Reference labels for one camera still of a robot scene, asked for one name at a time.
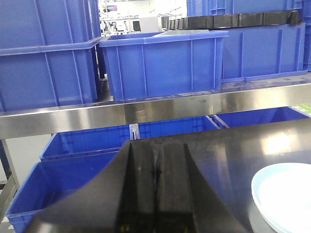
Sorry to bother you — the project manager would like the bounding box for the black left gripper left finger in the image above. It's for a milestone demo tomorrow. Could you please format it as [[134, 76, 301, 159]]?
[[25, 141, 156, 233]]

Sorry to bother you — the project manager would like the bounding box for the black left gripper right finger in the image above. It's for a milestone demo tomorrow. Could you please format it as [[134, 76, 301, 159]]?
[[156, 143, 248, 233]]

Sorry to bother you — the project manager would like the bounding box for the light blue plate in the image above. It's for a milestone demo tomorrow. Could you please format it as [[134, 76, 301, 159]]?
[[251, 163, 311, 233]]

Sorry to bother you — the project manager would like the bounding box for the blue bin lower near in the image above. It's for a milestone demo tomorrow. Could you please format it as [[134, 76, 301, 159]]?
[[6, 150, 118, 233]]

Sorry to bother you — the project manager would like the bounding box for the blue bin lower far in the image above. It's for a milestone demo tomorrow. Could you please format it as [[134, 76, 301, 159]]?
[[40, 125, 130, 161]]

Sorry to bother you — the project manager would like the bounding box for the blue plastic bin centre-left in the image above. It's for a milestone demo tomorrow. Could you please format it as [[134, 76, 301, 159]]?
[[99, 30, 229, 100]]

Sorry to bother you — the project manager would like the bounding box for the green sign sheet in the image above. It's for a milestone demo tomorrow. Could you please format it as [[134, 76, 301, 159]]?
[[291, 104, 311, 116]]

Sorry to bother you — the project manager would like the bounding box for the blue plastic bin far left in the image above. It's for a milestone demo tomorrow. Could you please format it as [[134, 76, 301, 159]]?
[[0, 0, 101, 112]]

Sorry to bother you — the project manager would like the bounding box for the blue plastic bin centre-right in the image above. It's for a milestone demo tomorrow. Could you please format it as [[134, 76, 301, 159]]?
[[222, 23, 308, 83]]

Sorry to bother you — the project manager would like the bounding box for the blue plastic crate far right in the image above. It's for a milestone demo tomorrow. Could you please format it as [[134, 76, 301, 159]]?
[[187, 0, 303, 17]]

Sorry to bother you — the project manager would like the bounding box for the stainless steel shelf rail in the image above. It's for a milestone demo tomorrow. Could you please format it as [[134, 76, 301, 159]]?
[[0, 81, 311, 139]]

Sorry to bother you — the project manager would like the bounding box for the black drag chain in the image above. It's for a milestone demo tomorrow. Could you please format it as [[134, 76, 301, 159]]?
[[166, 10, 303, 31]]

